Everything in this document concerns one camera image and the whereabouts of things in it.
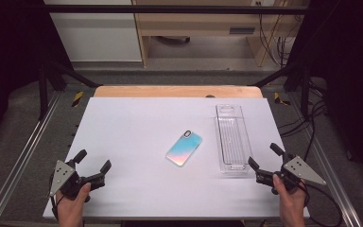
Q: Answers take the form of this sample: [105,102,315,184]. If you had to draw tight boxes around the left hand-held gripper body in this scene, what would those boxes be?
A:
[49,160,105,202]

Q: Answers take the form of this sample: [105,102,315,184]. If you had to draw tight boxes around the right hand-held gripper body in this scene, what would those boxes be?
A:
[255,153,327,192]

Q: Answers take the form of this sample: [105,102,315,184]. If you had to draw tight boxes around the clear plastic storage box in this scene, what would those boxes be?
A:
[215,103,253,175]

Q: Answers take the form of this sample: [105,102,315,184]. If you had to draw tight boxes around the pastel gradient phone case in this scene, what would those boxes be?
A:
[164,130,203,167]

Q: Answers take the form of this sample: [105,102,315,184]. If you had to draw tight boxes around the person's left hand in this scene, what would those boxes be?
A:
[56,183,93,221]

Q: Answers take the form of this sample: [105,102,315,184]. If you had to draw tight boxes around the person's right hand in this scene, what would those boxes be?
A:
[272,173,306,218]

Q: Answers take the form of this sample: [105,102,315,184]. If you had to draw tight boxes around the white board sheet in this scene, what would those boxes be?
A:
[42,96,310,220]

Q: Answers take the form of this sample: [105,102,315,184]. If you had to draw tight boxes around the yellow clamp right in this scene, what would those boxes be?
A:
[273,92,292,107]

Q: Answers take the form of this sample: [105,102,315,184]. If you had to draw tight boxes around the black metal stand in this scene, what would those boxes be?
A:
[38,59,104,121]
[248,61,312,120]

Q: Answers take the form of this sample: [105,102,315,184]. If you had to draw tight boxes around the dark curtain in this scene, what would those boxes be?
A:
[286,0,363,193]
[0,0,74,155]

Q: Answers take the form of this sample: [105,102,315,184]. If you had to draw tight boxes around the white cabinet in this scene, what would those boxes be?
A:
[43,0,144,62]

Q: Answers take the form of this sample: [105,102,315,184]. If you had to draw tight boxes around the light wooden desk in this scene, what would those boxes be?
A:
[131,0,310,68]

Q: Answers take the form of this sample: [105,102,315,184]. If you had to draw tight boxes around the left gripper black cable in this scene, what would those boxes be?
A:
[48,173,64,221]

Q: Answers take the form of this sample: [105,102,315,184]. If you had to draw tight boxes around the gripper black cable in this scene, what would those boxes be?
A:
[48,173,64,221]
[297,180,344,227]

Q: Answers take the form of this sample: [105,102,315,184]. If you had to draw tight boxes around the black floor cables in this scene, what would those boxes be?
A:
[278,77,330,159]

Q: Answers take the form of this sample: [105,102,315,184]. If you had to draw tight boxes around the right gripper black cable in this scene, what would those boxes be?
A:
[297,180,344,227]

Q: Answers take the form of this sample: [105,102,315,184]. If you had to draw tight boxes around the hanging cable bundle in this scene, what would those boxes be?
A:
[257,12,301,68]

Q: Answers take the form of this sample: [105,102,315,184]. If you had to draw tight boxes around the black horizontal frame bar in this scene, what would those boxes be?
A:
[42,4,311,15]

